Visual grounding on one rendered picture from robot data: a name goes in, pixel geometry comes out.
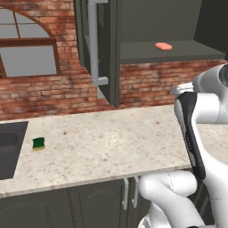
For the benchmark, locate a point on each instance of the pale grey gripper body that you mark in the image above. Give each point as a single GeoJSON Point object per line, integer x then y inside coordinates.
{"type": "Point", "coordinates": [181, 88]}

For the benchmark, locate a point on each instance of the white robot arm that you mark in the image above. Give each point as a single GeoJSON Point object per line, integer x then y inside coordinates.
{"type": "Point", "coordinates": [207, 184]}

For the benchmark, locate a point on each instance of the salmon pink bar soap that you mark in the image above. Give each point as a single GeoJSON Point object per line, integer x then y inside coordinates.
{"type": "Point", "coordinates": [163, 46]}

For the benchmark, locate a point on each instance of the dark green open cabinet door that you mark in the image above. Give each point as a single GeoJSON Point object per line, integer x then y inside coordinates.
{"type": "Point", "coordinates": [111, 50]}

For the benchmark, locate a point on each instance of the dark green base cabinet door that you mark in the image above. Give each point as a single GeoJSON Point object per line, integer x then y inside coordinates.
{"type": "Point", "coordinates": [32, 210]}
{"type": "Point", "coordinates": [142, 207]}
{"type": "Point", "coordinates": [98, 205]}

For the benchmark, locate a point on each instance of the green and yellow sponge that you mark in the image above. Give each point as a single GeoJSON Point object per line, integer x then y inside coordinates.
{"type": "Point", "coordinates": [38, 143]}

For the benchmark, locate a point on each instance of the dark sink basin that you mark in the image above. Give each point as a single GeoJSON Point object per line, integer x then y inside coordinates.
{"type": "Point", "coordinates": [9, 148]}

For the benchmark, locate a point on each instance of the dark green wall cabinet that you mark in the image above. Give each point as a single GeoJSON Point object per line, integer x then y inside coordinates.
{"type": "Point", "coordinates": [166, 29]}

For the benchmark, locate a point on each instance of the arched wooden frame window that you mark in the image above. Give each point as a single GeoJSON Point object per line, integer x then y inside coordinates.
{"type": "Point", "coordinates": [26, 56]}

